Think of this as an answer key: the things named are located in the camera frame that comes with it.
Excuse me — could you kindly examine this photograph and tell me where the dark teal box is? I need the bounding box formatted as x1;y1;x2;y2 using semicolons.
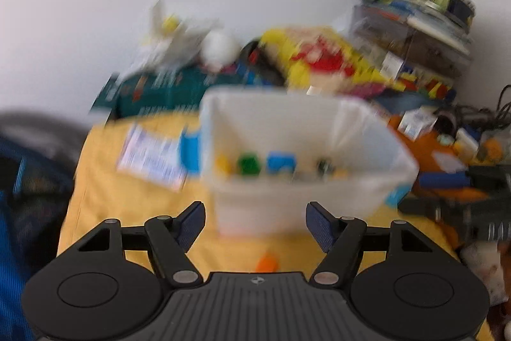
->
89;68;209;119

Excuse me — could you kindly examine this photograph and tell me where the white printed paper packet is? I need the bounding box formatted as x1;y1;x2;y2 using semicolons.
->
117;124;188;192

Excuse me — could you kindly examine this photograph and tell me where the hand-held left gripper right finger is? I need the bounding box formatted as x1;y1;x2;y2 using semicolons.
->
306;202;436;287

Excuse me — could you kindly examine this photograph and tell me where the yellow printed snack bag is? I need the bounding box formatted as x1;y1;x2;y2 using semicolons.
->
259;27;405;92

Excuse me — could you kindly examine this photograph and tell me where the black cable bundle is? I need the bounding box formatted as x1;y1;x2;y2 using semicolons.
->
435;84;511;135

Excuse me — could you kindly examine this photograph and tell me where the blue plastic pack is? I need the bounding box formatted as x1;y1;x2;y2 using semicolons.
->
179;127;202;174

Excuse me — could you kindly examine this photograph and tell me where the small white carton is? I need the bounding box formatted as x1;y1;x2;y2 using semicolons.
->
399;109;436;138

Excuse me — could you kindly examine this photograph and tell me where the white printed package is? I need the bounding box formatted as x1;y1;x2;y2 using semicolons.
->
459;240;508;306

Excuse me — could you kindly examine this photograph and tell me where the blue cardboard box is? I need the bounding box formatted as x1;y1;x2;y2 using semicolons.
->
385;184;413;206

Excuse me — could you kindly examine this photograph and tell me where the dark green toy car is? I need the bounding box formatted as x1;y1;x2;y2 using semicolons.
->
315;159;336;178

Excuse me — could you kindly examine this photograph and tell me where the green toy brick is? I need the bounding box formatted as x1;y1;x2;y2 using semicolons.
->
237;153;263;176

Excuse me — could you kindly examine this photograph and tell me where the white egg-shaped toy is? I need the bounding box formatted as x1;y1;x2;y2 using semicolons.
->
200;31;240;64

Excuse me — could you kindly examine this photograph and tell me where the white plastic storage bin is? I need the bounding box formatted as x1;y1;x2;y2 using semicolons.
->
199;87;420;238

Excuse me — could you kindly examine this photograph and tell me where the white plastic bag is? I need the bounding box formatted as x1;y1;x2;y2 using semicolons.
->
137;0;218;69

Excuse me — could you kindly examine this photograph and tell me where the stack of books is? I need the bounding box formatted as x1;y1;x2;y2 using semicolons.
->
351;0;474;86

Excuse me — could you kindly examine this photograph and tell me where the colourful toy box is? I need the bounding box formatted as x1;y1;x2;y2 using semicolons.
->
399;73;456;102

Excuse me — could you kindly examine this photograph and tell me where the dark round object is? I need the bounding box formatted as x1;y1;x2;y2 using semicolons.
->
435;115;456;134

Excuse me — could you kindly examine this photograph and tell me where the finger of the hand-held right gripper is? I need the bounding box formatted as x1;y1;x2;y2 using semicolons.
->
399;197;472;222
417;171;472;190

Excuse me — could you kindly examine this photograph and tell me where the blue toy brick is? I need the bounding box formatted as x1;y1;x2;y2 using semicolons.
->
266;151;298;176

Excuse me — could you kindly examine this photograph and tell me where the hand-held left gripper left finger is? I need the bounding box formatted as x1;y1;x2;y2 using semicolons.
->
76;201;206;288

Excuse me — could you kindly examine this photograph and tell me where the yellow blanket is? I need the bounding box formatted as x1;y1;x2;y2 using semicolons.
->
58;112;492;341

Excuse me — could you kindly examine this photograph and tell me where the yellow brick with holes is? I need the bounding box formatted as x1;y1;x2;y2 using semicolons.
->
215;155;234;176

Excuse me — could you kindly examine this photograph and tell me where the orange toy block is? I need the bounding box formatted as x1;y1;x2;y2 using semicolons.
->
255;253;279;273

